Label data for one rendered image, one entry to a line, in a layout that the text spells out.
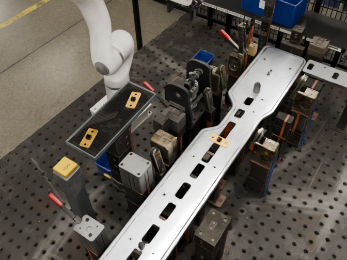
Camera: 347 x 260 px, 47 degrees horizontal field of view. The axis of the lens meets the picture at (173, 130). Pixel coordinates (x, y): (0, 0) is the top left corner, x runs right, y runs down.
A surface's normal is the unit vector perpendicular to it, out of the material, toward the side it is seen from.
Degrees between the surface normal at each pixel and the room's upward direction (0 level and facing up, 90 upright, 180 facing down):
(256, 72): 0
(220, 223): 0
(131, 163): 0
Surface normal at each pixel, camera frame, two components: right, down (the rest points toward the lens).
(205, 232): -0.02, -0.64
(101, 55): -0.29, 0.37
